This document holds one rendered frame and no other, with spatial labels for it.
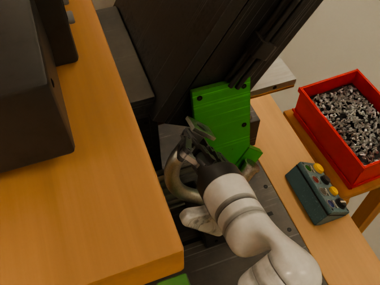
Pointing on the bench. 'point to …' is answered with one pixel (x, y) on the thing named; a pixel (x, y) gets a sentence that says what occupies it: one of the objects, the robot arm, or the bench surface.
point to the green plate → (224, 116)
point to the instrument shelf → (89, 187)
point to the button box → (314, 194)
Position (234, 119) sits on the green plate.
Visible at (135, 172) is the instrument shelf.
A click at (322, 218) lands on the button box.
